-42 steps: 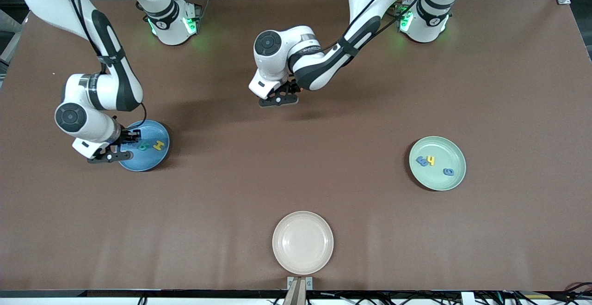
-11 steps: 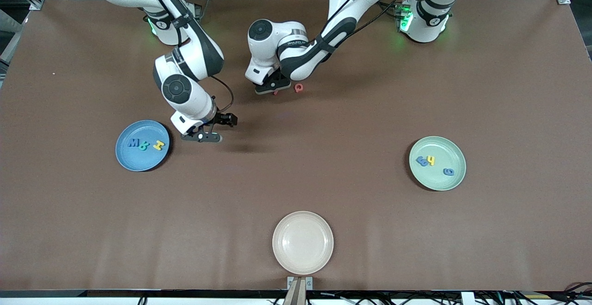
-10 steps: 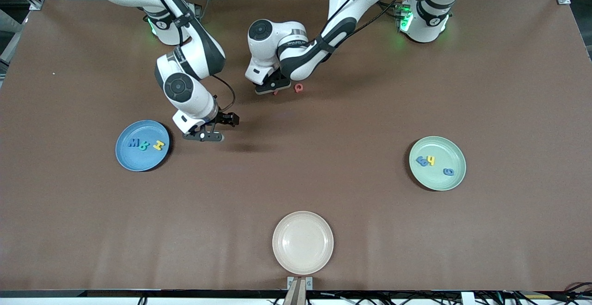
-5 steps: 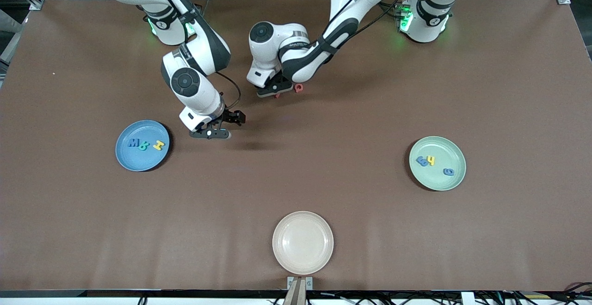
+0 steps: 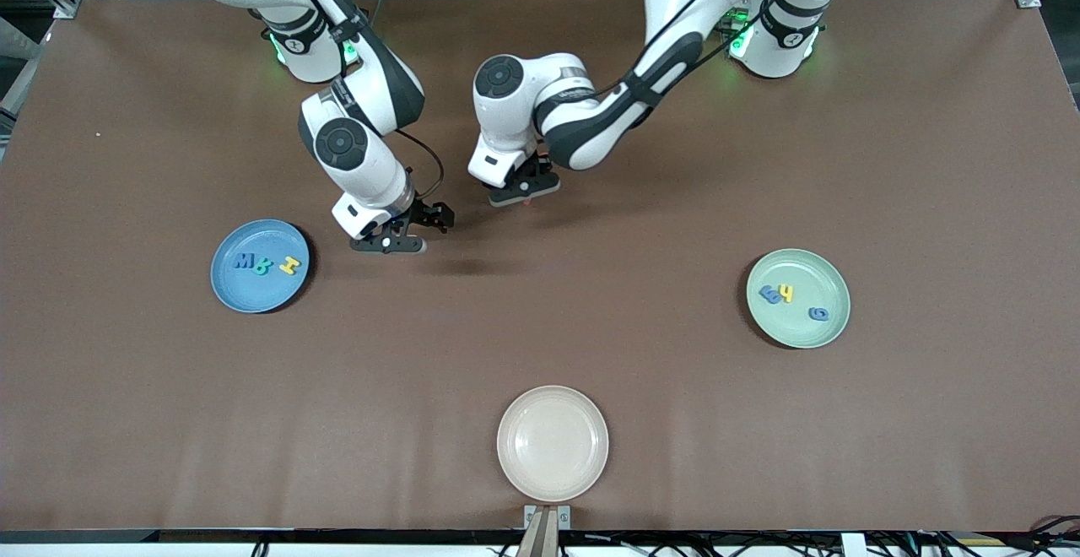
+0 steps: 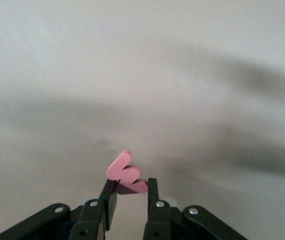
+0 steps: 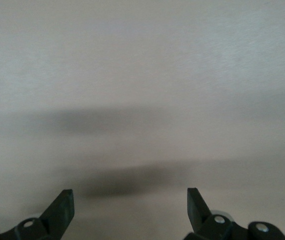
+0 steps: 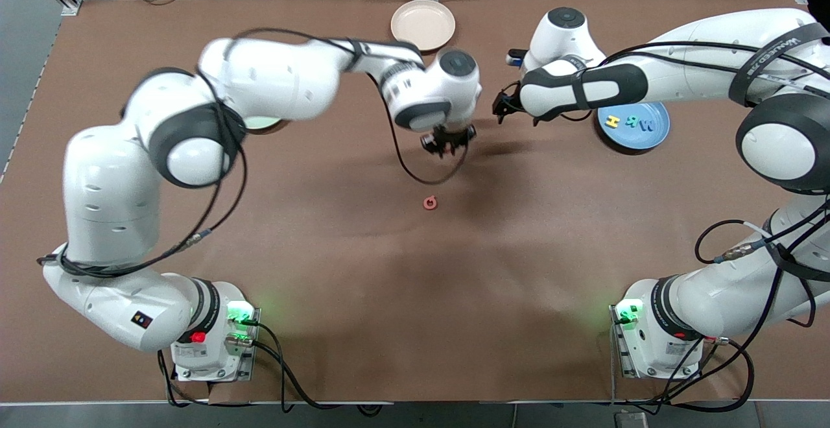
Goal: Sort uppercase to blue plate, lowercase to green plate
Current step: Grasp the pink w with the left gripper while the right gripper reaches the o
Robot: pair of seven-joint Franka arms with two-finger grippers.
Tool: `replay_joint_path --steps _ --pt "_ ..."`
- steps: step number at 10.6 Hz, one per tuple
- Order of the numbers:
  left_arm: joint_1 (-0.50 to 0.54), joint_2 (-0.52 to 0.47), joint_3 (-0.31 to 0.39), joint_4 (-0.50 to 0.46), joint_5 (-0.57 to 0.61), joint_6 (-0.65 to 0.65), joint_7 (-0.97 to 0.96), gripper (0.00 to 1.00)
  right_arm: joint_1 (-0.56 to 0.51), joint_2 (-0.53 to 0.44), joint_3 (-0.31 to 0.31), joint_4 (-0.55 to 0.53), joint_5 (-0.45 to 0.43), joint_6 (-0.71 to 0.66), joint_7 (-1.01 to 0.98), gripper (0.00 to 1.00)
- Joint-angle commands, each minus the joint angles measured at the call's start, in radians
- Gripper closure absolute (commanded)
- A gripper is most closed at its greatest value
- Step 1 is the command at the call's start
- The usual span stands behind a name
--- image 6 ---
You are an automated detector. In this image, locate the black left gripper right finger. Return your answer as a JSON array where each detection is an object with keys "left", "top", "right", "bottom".
[{"left": 142, "top": 177, "right": 248, "bottom": 240}]

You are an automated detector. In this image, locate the pinkish red letter m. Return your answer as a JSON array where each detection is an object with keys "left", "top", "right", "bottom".
[{"left": 106, "top": 149, "right": 149, "bottom": 195}]

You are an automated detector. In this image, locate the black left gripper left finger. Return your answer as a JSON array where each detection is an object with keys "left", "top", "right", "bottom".
[{"left": 0, "top": 179, "right": 118, "bottom": 240}]

